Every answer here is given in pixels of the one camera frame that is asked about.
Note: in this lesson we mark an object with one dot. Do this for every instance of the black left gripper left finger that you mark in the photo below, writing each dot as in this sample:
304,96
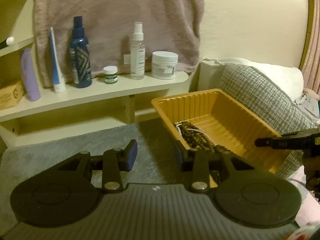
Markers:
115,161

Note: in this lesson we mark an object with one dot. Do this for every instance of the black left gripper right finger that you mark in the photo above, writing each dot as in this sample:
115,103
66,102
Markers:
194,160

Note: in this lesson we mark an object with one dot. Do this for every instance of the orange plastic tray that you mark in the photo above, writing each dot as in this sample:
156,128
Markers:
226,121

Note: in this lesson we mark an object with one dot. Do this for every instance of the person right hand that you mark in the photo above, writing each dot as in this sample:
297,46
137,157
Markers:
311,171

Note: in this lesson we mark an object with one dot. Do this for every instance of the grey fluffy mat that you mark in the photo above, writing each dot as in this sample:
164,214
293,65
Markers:
155,162

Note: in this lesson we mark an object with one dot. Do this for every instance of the cream wooden shelf unit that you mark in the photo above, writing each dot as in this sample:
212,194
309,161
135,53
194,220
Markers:
76,110

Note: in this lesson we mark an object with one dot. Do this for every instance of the pink curtain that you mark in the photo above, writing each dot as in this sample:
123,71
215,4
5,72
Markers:
309,65

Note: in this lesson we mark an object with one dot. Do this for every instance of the grey woven pillow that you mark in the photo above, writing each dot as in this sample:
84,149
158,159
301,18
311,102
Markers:
263,97

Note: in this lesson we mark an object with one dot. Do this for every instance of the white quilted pillow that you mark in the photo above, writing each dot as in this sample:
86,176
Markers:
288,79

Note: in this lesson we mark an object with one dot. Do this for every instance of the small green label jar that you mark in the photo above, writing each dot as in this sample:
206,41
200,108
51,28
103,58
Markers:
111,74

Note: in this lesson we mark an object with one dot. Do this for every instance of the white blue tube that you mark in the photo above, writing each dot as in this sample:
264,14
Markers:
59,84

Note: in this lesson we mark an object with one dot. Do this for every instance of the white cream jar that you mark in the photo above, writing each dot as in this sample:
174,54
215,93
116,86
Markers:
164,64

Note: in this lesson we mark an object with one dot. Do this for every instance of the lavender tube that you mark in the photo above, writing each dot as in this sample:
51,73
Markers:
28,76

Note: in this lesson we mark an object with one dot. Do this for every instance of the clear spray bottle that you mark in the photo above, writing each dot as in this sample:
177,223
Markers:
137,52

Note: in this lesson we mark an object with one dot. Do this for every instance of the dark blue spray bottle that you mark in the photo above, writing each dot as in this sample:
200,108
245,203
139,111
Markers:
79,53

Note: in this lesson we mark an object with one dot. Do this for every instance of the small cardboard box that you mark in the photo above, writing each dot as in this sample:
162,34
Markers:
11,95

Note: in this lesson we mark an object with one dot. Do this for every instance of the pink hanging towel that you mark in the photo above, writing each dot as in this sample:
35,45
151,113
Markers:
168,25

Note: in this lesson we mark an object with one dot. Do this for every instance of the black white small tube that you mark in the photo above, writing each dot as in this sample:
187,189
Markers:
7,42

